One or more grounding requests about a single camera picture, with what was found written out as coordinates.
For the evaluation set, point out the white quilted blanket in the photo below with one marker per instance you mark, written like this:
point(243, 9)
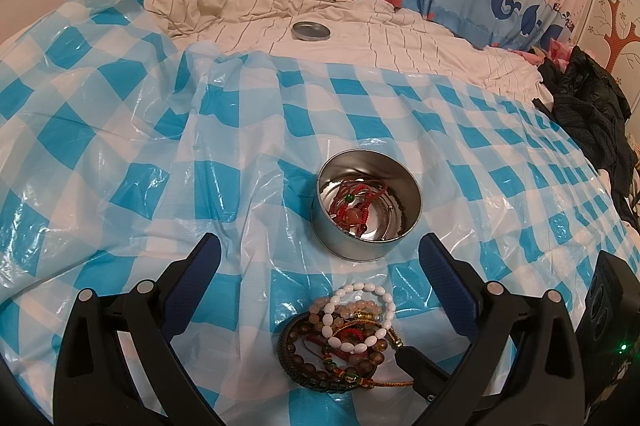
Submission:
point(400, 41)

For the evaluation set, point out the dark clothing pile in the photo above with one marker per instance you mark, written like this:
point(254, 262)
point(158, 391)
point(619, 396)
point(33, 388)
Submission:
point(585, 106)

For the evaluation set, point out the tree wall decal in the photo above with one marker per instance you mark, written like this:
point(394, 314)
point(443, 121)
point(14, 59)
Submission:
point(620, 31)

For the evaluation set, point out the round silver tin lid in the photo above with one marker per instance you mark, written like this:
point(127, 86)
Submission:
point(310, 31)

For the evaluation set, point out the round silver tin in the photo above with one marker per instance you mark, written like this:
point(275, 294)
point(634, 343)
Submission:
point(340, 247)

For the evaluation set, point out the pink cloth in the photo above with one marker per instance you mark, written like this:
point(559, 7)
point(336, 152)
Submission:
point(552, 51)

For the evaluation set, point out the blue white checked plastic sheet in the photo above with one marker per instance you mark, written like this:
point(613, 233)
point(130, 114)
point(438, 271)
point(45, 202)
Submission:
point(200, 156)

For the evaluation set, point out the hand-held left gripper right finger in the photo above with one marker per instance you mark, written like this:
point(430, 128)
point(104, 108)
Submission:
point(447, 286)

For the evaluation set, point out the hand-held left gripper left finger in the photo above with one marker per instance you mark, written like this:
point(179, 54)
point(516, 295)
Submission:
point(200, 267)

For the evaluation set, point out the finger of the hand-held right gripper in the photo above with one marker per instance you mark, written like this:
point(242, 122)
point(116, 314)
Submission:
point(421, 371)

